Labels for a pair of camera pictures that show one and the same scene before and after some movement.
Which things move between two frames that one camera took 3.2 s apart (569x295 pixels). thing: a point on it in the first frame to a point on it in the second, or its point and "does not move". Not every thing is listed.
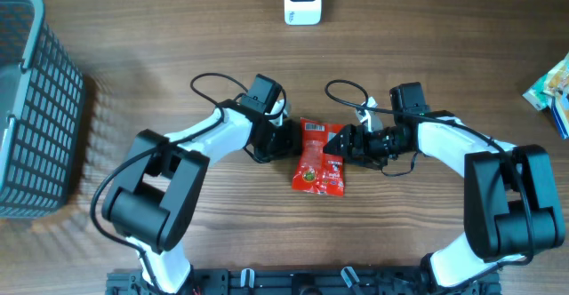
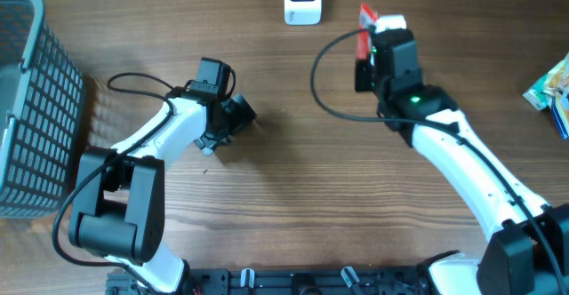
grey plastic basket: [42, 99] does not move
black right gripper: [350, 131] to [363, 83]
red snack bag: [317, 171] to [367, 17]
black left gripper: [290, 145] to [241, 112]
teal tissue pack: [537, 97] does not move
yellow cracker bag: [556, 87] does not move
